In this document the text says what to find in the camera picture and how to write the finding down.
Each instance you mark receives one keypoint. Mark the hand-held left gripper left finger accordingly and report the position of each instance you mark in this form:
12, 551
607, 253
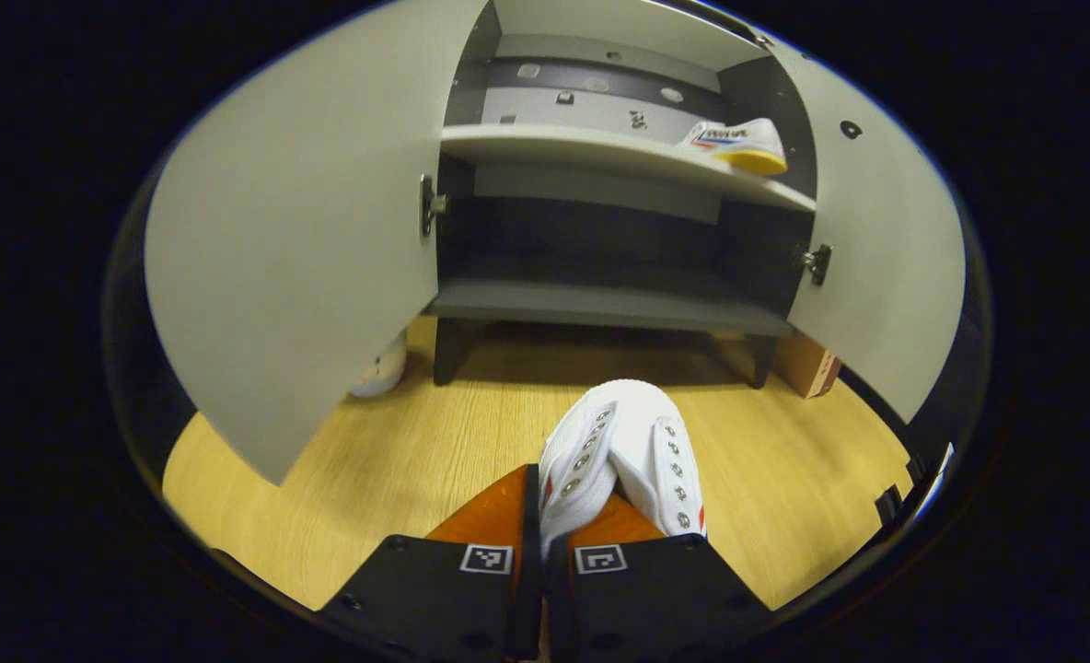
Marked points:
532, 525

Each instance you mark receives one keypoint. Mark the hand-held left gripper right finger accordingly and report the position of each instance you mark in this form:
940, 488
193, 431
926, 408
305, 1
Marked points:
655, 599

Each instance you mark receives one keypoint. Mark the white canvas shoe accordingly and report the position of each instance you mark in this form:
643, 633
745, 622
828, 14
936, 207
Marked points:
628, 414
738, 138

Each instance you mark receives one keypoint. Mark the metal door hinge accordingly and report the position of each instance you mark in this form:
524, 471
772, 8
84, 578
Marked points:
427, 204
819, 262

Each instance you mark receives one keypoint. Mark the white cabinet shelf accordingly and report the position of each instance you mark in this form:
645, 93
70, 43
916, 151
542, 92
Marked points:
582, 147
619, 23

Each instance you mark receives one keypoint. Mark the white round-topped cup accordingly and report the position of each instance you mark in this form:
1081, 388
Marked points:
381, 370

